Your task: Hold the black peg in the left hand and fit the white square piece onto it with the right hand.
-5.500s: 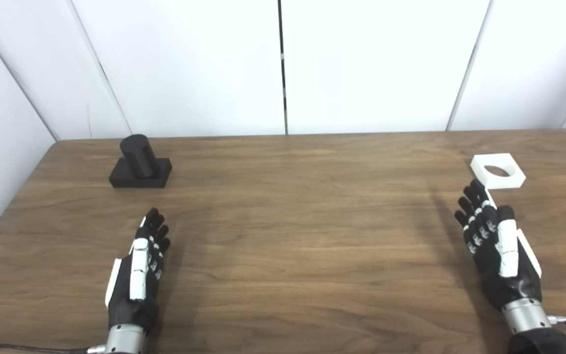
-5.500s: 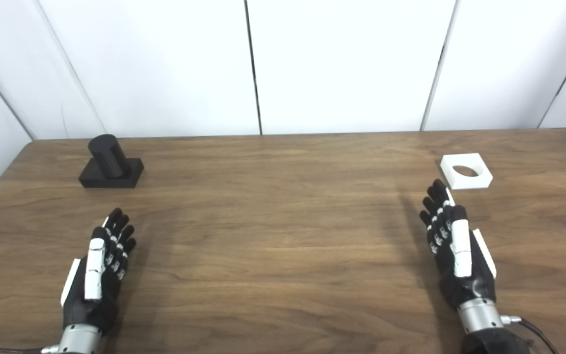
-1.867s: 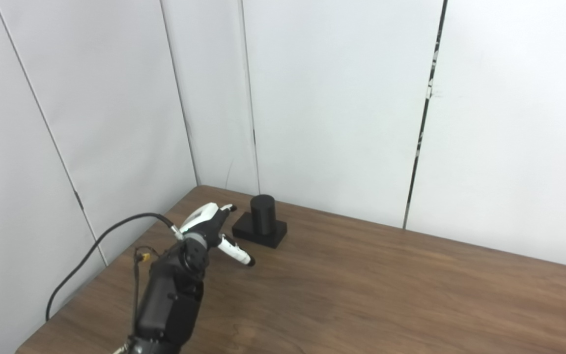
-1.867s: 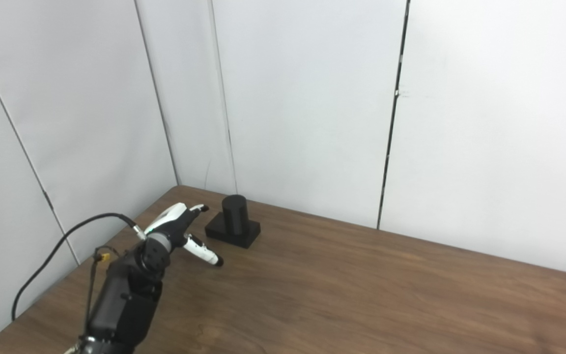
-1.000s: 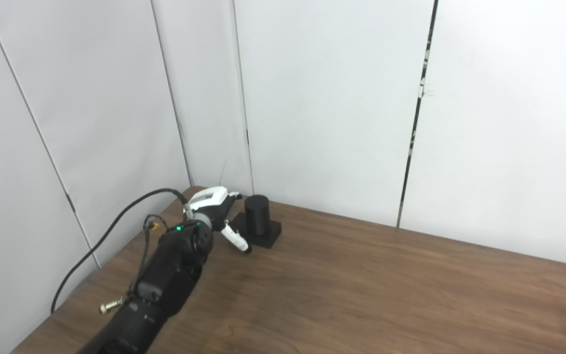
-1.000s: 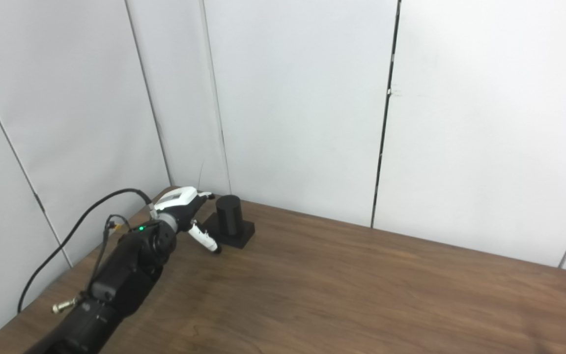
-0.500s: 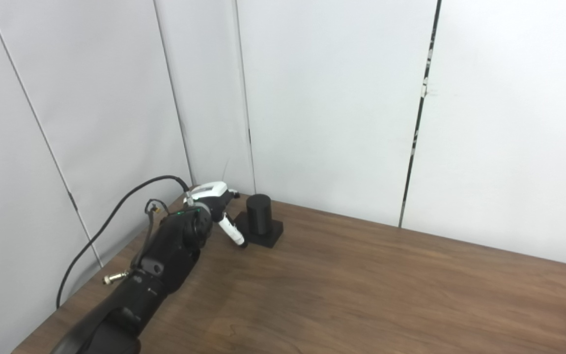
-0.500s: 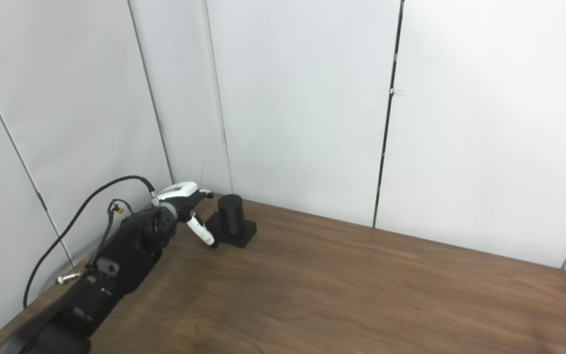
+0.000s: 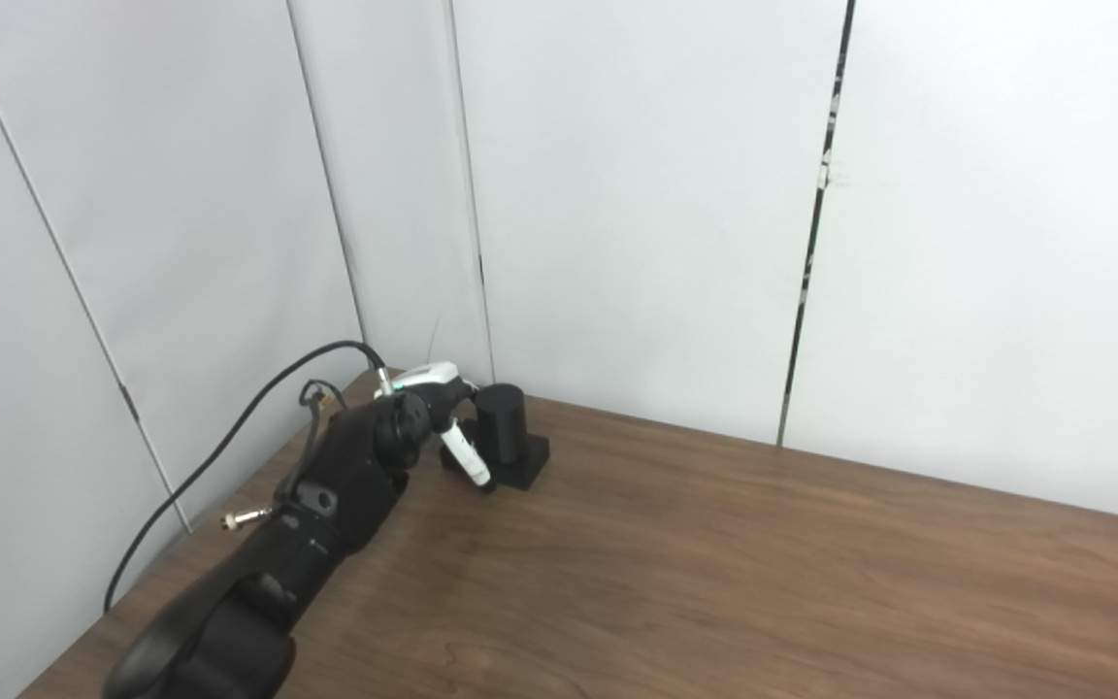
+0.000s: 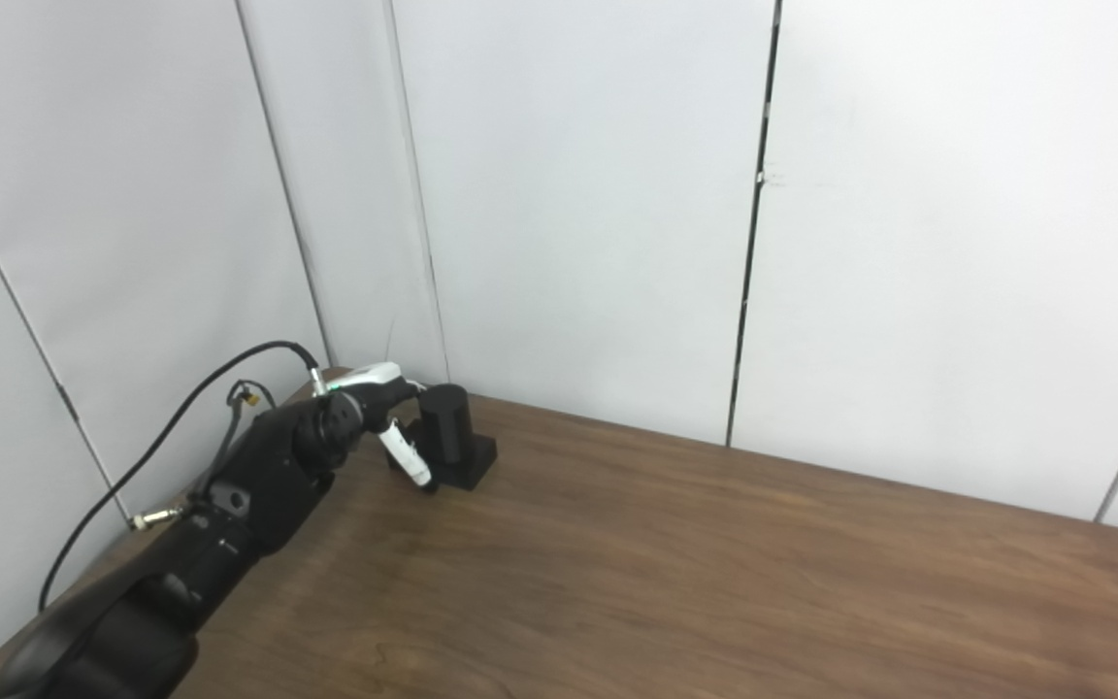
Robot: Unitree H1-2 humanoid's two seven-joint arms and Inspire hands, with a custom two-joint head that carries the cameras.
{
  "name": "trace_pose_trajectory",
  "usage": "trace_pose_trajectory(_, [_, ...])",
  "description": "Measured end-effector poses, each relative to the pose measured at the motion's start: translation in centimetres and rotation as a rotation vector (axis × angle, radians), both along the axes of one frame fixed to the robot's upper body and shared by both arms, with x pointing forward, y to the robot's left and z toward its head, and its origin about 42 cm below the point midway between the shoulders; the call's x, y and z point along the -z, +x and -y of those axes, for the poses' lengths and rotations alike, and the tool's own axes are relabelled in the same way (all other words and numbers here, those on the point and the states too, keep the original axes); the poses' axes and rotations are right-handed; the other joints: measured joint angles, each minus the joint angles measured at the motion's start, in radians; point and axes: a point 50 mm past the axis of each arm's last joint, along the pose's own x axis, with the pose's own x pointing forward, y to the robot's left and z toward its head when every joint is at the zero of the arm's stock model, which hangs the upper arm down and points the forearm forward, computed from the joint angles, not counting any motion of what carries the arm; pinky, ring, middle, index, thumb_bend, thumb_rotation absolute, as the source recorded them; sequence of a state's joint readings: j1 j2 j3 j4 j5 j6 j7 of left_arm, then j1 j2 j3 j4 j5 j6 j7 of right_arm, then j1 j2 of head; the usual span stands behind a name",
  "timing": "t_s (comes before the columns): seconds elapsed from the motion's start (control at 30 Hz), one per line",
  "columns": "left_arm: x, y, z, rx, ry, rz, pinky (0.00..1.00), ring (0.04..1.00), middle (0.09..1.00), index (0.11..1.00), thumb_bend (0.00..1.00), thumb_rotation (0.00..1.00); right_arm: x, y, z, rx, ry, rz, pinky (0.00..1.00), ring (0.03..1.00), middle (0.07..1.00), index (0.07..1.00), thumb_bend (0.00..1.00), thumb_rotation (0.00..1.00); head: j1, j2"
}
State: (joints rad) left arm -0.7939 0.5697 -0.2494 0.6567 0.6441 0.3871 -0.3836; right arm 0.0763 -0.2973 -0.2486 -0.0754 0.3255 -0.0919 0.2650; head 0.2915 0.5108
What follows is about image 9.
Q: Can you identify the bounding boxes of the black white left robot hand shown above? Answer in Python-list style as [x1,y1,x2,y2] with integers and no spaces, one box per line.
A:
[375,361,497,493]

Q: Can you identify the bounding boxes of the black peg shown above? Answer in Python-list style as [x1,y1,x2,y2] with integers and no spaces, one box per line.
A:
[440,383,551,490]

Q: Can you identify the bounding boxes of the thin cable with yellow connector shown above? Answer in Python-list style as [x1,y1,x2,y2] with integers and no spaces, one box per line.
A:
[297,380,348,486]

